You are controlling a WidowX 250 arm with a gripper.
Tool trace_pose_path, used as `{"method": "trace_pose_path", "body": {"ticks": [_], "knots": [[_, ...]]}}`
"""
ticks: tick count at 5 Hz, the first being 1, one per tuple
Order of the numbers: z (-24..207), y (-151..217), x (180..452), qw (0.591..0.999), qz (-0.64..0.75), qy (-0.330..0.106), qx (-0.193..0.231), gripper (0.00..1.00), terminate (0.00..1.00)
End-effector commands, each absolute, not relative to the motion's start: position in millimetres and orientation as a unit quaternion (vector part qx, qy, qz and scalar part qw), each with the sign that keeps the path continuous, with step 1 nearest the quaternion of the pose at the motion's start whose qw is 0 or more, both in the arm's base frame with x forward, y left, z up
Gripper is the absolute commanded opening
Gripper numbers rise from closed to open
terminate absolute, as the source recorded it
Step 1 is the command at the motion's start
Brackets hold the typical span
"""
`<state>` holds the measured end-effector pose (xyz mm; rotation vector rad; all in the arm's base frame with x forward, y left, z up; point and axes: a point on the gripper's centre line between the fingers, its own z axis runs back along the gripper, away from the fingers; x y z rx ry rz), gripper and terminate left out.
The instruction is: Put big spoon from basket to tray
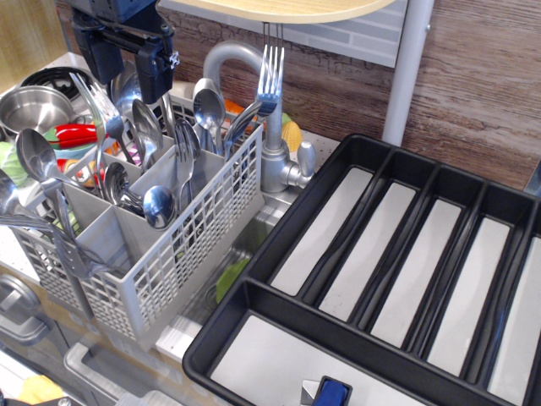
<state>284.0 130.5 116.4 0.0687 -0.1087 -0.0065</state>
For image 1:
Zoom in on steel spoon far left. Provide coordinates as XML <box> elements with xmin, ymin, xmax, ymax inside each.
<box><xmin>15</xmin><ymin>129</ymin><xmax>80</xmax><ymax>187</ymax></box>

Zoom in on black stove burner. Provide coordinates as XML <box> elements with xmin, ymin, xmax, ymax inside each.
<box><xmin>20</xmin><ymin>67</ymin><xmax>94</xmax><ymax>101</ymax></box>

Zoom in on wooden shelf board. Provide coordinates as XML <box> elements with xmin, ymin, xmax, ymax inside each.
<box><xmin>159</xmin><ymin>0</ymin><xmax>393</xmax><ymax>24</ymax></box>

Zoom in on red toy chili pepper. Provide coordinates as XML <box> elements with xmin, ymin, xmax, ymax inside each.
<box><xmin>44</xmin><ymin>123</ymin><xmax>97</xmax><ymax>151</ymax></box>

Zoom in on steel spatula front left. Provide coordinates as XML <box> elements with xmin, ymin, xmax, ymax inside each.
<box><xmin>50</xmin><ymin>189</ymin><xmax>111</xmax><ymax>280</ymax></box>

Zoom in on steel fork left tall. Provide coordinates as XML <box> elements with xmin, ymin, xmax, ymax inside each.
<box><xmin>69</xmin><ymin>74</ymin><xmax>107</xmax><ymax>198</ymax></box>

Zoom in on steel spoon back left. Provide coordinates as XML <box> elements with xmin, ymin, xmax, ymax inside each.
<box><xmin>111</xmin><ymin>61</ymin><xmax>142</xmax><ymax>119</ymax></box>

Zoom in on steel spoon back right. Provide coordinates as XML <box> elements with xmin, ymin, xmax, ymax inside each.
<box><xmin>193</xmin><ymin>78</ymin><xmax>226</xmax><ymax>156</ymax></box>

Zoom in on black cutlery tray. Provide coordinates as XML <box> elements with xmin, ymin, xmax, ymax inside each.
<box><xmin>183</xmin><ymin>134</ymin><xmax>540</xmax><ymax>405</ymax></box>

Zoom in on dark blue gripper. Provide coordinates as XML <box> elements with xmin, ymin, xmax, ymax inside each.
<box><xmin>69</xmin><ymin>1</ymin><xmax>179</xmax><ymax>104</ymax></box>

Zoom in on yellow toy corn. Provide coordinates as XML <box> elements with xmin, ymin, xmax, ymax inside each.
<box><xmin>281</xmin><ymin>113</ymin><xmax>303</xmax><ymax>152</ymax></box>

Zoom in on big steel spoon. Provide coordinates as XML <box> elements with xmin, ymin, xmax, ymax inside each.
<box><xmin>132</xmin><ymin>99</ymin><xmax>163</xmax><ymax>171</ymax></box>

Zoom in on steel fork basket centre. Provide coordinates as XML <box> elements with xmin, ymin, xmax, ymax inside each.
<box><xmin>174</xmin><ymin>118</ymin><xmax>200</xmax><ymax>211</ymax></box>

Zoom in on silver toy faucet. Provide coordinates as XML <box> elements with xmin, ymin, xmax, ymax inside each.
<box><xmin>203</xmin><ymin>41</ymin><xmax>315</xmax><ymax>192</ymax></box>

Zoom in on grey plastic cutlery basket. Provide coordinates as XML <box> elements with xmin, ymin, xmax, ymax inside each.
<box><xmin>7</xmin><ymin>91</ymin><xmax>266</xmax><ymax>353</ymax></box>

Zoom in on green toy in sink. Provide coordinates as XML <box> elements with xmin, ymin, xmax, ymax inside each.
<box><xmin>216</xmin><ymin>258</ymin><xmax>249</xmax><ymax>304</ymax></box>

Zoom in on tall steel fork right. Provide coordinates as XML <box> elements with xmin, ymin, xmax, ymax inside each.
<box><xmin>255</xmin><ymin>45</ymin><xmax>285</xmax><ymax>118</ymax></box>

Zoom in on steel pot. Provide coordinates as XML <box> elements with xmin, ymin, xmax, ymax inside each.
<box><xmin>1</xmin><ymin>85</ymin><xmax>75</xmax><ymax>136</ymax></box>

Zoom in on steel spoon front centre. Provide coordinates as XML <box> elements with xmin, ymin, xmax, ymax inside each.
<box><xmin>143</xmin><ymin>185</ymin><xmax>176</xmax><ymax>230</ymax></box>

